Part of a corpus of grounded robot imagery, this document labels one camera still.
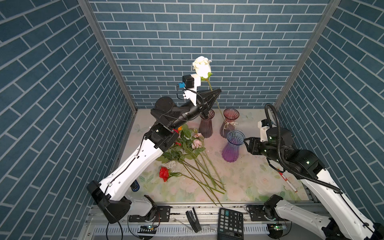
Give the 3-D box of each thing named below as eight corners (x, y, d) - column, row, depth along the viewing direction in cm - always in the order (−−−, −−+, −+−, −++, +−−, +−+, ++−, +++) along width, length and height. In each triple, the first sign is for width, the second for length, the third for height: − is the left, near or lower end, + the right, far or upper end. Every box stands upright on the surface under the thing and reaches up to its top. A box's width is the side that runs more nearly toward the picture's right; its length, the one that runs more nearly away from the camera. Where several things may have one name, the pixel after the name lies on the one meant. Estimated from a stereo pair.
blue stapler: (134, 193, 82) (132, 191, 79) (131, 186, 85) (129, 184, 81) (141, 188, 84) (139, 186, 81) (138, 182, 86) (135, 179, 83)
